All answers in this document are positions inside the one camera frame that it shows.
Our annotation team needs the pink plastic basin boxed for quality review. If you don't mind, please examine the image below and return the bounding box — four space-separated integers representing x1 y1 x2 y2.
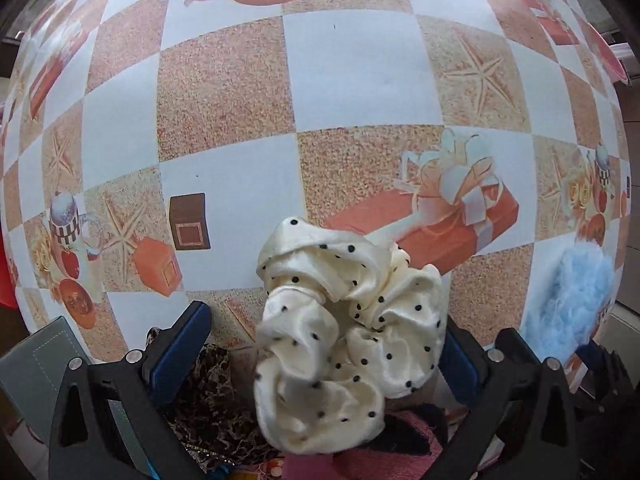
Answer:
580 22 629 84

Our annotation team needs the red plastic chair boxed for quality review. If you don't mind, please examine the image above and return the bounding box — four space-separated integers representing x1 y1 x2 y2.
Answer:
0 243 18 310

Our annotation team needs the cream polka dot scrunchie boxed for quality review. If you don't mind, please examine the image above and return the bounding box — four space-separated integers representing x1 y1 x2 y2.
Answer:
254 217 448 455

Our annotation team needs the checkered patterned tablecloth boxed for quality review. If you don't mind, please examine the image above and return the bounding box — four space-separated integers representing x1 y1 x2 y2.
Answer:
1 0 631 364

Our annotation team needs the pink and black sock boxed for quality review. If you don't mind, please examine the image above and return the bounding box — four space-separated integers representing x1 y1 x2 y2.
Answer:
282 404 448 480

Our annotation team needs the light blue fluffy scrunchie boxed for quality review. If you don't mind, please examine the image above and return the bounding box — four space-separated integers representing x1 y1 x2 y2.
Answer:
521 242 614 363

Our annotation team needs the leopard print scrunchie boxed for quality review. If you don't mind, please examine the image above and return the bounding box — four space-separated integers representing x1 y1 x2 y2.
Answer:
158 342 279 479

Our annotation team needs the grey cardboard box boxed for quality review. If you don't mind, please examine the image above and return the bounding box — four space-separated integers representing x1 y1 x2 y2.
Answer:
0 314 151 480

